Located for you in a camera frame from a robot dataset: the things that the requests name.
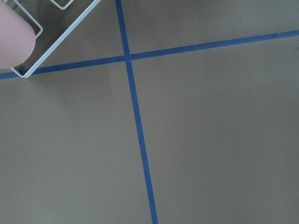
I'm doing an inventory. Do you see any pink cup large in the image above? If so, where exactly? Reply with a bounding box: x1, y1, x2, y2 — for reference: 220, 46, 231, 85
0, 1, 36, 69

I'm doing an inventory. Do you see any white wire cup rack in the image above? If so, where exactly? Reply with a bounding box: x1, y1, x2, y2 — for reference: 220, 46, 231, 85
1, 0, 99, 78

